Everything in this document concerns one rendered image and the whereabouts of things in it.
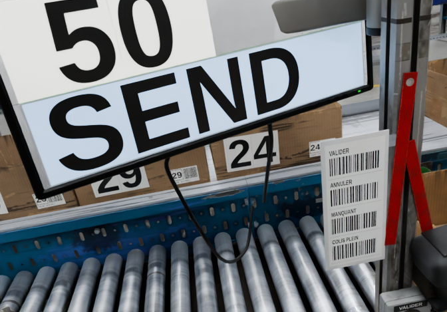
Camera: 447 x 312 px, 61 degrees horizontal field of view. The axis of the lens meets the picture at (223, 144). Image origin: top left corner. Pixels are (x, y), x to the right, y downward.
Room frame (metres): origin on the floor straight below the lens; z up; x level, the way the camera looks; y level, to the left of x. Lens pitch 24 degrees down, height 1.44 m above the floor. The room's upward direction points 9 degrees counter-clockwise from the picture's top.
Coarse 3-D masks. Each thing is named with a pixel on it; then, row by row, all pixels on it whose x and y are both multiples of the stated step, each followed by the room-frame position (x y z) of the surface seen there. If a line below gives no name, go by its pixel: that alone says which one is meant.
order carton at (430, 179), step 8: (424, 176) 0.81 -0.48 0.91; (432, 176) 0.81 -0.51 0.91; (440, 176) 0.81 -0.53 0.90; (424, 184) 0.81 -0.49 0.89; (432, 184) 0.81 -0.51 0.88; (440, 184) 0.81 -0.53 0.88; (432, 192) 0.81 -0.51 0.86; (440, 192) 0.81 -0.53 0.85; (432, 200) 0.81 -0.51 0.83; (440, 200) 0.81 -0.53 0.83; (432, 208) 0.81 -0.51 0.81; (440, 208) 0.81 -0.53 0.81; (432, 216) 0.81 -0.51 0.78; (440, 216) 0.81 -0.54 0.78; (416, 224) 0.64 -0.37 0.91; (432, 224) 0.81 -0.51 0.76; (440, 224) 0.81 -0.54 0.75; (416, 232) 0.63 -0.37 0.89
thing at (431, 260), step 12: (444, 228) 0.41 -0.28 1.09; (420, 240) 0.40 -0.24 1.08; (432, 240) 0.39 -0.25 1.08; (444, 240) 0.39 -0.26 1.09; (420, 252) 0.39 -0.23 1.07; (432, 252) 0.38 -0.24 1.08; (444, 252) 0.37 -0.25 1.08; (420, 264) 0.39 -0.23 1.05; (432, 264) 0.36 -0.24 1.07; (444, 264) 0.36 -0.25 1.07; (432, 276) 0.36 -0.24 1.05; (444, 276) 0.35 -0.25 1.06; (432, 288) 0.39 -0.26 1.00; (444, 288) 0.37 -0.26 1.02; (432, 300) 0.38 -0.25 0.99; (444, 300) 0.37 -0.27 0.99
